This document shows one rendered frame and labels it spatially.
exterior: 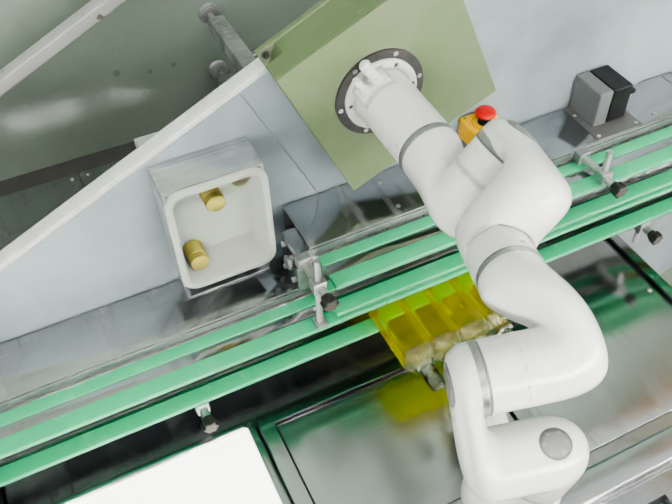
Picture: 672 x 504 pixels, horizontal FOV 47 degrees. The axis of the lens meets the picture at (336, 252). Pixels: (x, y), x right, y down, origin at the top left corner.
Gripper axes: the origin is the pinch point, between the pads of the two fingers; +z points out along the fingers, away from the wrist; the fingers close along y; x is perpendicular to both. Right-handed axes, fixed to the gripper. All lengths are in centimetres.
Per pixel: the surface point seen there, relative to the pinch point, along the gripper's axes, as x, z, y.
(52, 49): 69, 79, 26
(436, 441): 6.0, -3.9, -12.6
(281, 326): 30.9, 14.7, 3.9
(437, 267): 0.6, 20.9, 6.4
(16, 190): 91, 88, -18
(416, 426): 8.9, -0.2, -12.6
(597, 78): -39, 49, 24
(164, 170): 46, 26, 33
